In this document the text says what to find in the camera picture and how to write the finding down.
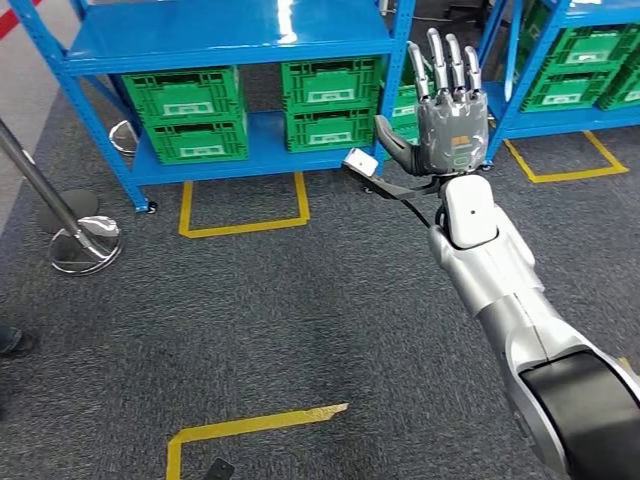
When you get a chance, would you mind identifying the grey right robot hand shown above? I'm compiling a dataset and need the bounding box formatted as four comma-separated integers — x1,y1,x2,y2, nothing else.
374,27,490,178

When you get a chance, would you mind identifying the blue steel shelf rack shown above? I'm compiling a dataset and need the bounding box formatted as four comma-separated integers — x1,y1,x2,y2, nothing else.
7,0,417,215
475,0,640,164

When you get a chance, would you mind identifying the green plastic crate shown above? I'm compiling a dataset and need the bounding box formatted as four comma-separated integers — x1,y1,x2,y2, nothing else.
398,52,435,91
279,56,383,115
519,69,621,114
389,84,422,144
542,25,640,77
513,0,551,68
284,107,378,155
595,62,640,112
145,117,250,166
121,66,246,128

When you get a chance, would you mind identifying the black robot left foot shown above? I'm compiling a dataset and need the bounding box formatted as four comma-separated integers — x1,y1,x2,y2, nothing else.
202,458,235,480

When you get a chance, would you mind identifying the chrome stanchion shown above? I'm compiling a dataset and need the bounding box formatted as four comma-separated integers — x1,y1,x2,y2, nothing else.
0,119,124,277

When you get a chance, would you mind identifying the red barrier belt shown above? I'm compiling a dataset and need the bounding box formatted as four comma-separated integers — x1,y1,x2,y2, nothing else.
0,0,45,41

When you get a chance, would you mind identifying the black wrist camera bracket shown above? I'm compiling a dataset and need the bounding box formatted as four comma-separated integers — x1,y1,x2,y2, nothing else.
342,164,444,230

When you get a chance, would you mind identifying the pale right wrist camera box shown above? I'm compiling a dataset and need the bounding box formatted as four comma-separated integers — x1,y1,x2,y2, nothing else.
343,147,380,178

